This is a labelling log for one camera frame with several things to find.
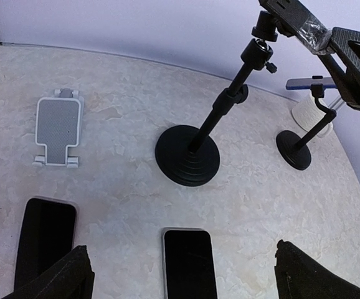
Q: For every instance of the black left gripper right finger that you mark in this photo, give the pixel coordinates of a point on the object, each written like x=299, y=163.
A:
x=300, y=276

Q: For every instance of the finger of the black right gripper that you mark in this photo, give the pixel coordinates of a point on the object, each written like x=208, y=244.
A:
x=346, y=45

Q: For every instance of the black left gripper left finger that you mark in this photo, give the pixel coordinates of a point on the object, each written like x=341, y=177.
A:
x=71, y=277

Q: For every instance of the black stand holding blue phone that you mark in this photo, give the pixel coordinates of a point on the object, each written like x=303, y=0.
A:
x=292, y=147

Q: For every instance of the black smartphone with silver edge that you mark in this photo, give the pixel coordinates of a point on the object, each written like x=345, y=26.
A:
x=188, y=264

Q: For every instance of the grey white folding phone stand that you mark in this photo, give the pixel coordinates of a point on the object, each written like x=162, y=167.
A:
x=59, y=127

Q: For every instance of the black telescopic phone stand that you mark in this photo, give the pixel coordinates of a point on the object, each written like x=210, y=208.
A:
x=188, y=155

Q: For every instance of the cream ceramic mug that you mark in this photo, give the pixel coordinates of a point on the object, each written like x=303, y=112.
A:
x=306, y=114

